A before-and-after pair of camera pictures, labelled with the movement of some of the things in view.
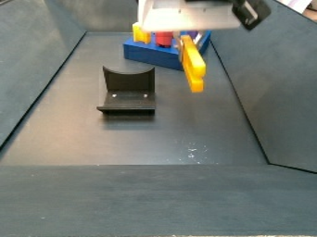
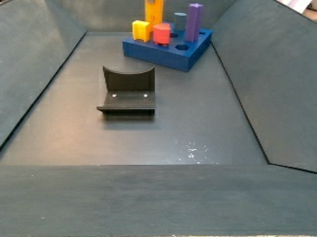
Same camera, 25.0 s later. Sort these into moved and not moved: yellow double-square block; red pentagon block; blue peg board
Moved: yellow double-square block
Not moved: red pentagon block; blue peg board
